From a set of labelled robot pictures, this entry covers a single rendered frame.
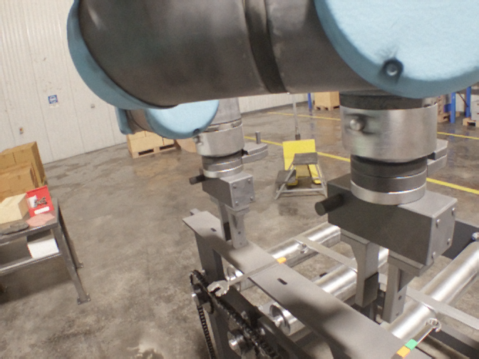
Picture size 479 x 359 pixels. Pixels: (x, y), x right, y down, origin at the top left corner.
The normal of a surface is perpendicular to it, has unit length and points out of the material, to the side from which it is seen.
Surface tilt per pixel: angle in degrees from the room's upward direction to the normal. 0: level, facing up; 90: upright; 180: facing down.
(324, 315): 0
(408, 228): 90
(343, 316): 0
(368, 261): 90
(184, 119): 95
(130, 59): 112
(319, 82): 149
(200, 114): 96
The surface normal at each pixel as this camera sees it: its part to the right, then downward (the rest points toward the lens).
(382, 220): -0.85, 0.27
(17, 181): 0.55, 0.20
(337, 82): -0.04, 0.98
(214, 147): -0.14, 0.33
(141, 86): -0.15, 0.86
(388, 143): -0.43, 0.35
